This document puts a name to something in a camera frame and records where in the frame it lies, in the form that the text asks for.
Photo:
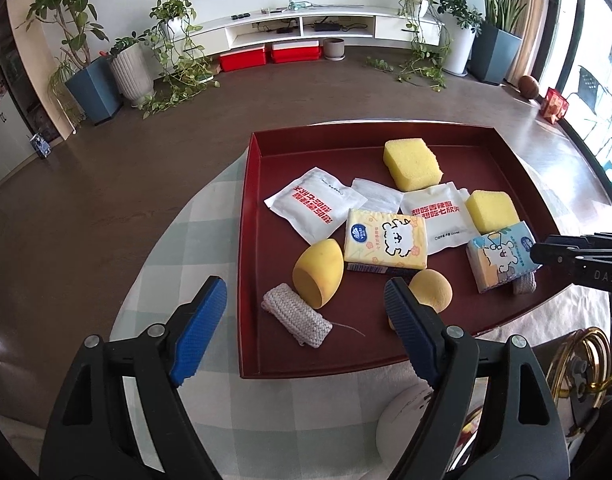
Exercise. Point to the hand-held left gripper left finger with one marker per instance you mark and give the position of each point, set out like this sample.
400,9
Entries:
198,332

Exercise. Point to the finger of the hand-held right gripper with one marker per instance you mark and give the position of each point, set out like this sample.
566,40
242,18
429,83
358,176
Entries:
556,256
586,241

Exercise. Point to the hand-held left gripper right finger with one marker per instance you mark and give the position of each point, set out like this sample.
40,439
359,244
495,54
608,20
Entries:
411,335

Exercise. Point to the grey knit cloth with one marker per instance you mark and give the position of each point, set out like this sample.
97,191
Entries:
296,315
523,284

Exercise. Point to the yellow makeup sponge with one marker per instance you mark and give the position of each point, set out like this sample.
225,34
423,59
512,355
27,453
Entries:
431,290
316,272

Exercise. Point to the blue tissue pack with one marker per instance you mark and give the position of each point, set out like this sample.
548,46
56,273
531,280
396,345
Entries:
496,260

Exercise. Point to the thin yellow sponge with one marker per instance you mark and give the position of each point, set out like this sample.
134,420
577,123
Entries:
491,210

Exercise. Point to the yellow tissue pack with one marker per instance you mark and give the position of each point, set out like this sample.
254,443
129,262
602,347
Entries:
386,240

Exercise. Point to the dark red tray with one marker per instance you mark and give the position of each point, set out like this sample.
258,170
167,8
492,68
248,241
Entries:
271,255

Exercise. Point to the white sachet with red print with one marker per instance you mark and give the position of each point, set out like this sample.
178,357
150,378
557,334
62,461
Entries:
441,230
311,200

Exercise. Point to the white wipe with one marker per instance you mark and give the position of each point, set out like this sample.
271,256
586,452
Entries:
381,195

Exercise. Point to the thick yellow sponge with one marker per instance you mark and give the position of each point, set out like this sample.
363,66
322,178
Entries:
413,165

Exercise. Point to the green white checked tablecloth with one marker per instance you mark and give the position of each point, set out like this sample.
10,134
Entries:
210,260

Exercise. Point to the green glass tumbler with straw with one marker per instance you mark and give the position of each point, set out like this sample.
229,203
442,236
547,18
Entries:
581,375

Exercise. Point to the red gift bag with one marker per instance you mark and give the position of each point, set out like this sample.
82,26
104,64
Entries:
555,106

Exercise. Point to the black mesh chair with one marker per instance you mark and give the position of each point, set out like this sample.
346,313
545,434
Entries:
588,80

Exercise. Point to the basketball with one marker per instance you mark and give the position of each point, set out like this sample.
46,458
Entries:
530,87

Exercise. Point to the large-leaf plant in blue pot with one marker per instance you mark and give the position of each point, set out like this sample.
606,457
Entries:
498,55

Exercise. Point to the beige curtain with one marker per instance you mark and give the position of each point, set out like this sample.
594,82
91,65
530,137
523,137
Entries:
533,35

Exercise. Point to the bushy plant in white pot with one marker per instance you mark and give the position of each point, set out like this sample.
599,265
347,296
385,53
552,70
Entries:
458,50

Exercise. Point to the small blue box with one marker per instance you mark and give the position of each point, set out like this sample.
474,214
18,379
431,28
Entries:
40,146

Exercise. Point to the tall plant in blue pot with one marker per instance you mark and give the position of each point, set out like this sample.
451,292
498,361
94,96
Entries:
93,92

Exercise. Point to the plant in white ribbed pot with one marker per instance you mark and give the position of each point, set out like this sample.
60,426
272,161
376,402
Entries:
133,75

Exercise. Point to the white side cabinet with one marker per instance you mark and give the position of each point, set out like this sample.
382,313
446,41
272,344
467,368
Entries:
5,135

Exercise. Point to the red storage box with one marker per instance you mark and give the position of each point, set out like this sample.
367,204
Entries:
296,52
242,59

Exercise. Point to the white television cabinet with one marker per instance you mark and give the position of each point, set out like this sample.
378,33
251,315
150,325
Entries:
396,25

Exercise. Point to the trailing pothos in white pot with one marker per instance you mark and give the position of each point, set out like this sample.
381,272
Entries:
418,5

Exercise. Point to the empty grey plant pot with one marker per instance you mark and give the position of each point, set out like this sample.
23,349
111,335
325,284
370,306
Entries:
333,50

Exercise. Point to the trailing pothos plant on stand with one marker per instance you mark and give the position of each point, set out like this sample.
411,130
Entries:
173,20

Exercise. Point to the black set-top box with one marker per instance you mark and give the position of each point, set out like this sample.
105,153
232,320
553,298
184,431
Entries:
326,25

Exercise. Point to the black sliding door frame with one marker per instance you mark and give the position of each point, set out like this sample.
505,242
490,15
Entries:
548,35

